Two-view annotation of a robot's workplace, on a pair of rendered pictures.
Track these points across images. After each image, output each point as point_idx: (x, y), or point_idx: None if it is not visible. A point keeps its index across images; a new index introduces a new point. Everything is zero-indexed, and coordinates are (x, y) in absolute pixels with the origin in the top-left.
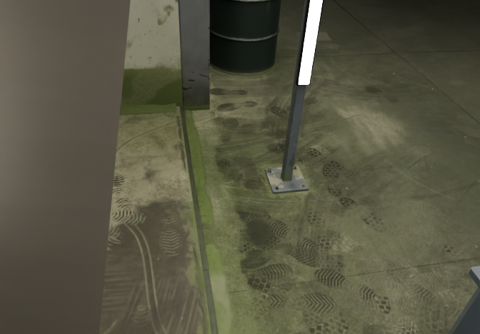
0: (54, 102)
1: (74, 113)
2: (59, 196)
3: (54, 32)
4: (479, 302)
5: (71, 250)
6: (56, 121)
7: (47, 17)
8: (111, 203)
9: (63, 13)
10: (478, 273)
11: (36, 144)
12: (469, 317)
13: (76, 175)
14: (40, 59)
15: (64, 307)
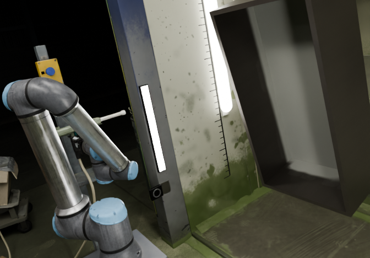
0: (229, 62)
1: (228, 63)
2: (233, 74)
3: (227, 54)
4: None
5: (234, 83)
6: (230, 64)
7: (227, 53)
8: (229, 77)
9: (226, 53)
10: (163, 255)
11: (232, 66)
12: None
13: (230, 71)
14: (229, 57)
15: (238, 94)
